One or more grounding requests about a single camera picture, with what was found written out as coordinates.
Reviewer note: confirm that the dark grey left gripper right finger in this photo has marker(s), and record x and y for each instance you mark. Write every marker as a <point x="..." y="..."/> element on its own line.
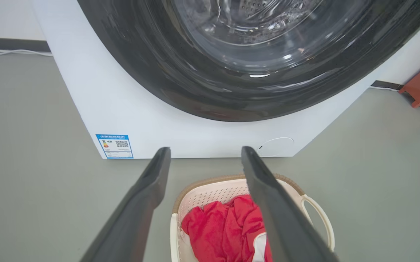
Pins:
<point x="279" y="211"/>

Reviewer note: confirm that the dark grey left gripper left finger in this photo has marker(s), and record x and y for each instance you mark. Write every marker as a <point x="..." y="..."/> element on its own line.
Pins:
<point x="133" y="218"/>

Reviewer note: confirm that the cream plastic laundry basket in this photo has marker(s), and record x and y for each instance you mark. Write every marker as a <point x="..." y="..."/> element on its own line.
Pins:
<point x="210" y="193"/>

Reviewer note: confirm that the white cloth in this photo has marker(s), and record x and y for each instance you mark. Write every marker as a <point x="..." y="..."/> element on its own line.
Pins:
<point x="259" y="247"/>

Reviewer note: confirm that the round white filter cover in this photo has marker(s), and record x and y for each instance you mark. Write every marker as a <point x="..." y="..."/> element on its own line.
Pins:
<point x="279" y="147"/>

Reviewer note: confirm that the red garment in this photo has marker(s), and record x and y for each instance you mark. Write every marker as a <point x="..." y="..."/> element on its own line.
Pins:
<point x="217" y="233"/>

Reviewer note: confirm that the blue energy label sticker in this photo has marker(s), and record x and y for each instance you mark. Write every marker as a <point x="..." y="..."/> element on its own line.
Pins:
<point x="114" y="146"/>

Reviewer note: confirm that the white washing machine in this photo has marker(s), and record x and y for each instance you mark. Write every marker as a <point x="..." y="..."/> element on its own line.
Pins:
<point x="195" y="138"/>

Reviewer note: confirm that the black round washing machine door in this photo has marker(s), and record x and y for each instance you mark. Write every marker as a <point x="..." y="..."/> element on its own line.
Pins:
<point x="141" y="65"/>

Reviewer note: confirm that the steel washing drum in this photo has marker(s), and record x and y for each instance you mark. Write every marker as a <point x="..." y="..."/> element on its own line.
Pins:
<point x="261" y="36"/>

